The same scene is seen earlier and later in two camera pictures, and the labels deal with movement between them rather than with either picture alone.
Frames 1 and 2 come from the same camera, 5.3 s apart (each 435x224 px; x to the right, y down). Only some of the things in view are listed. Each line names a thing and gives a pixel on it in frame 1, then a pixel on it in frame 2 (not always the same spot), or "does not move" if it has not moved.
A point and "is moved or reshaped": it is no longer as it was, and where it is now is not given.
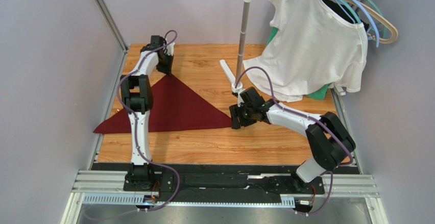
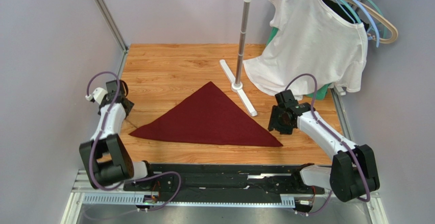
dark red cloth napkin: (175, 107) is moved or reshaped
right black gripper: (238, 115) → (278, 123)
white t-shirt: (314, 47) does not move
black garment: (338, 10) does not move
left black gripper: (167, 70) → (131, 105)
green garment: (316, 96) does not move
